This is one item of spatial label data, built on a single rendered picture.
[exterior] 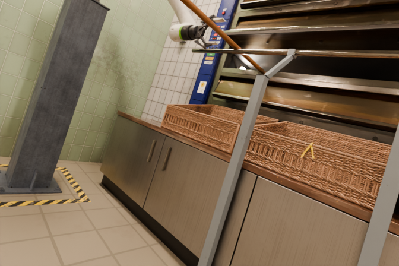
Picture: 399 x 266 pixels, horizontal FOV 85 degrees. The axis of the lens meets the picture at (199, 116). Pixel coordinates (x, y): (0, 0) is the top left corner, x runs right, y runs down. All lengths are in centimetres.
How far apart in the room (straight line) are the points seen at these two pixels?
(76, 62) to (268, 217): 133
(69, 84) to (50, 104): 16
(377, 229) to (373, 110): 77
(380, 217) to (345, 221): 11
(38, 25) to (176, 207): 163
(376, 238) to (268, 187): 34
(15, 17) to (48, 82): 68
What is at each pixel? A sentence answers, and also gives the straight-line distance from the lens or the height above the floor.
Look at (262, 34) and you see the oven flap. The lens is 166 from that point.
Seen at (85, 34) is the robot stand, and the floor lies 98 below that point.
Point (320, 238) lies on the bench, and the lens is 91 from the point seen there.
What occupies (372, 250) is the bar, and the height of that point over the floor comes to 49.
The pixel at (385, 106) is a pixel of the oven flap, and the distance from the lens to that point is 148.
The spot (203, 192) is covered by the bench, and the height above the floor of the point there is 37.
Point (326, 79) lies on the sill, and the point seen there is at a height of 116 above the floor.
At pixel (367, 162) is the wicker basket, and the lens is 93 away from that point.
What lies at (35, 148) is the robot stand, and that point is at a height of 25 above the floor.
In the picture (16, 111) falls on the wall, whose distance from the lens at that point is 212.
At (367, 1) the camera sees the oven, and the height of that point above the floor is 164.
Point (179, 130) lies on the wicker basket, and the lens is 131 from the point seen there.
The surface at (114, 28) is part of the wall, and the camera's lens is 230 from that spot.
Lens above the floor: 68
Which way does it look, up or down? 1 degrees up
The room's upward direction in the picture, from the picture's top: 18 degrees clockwise
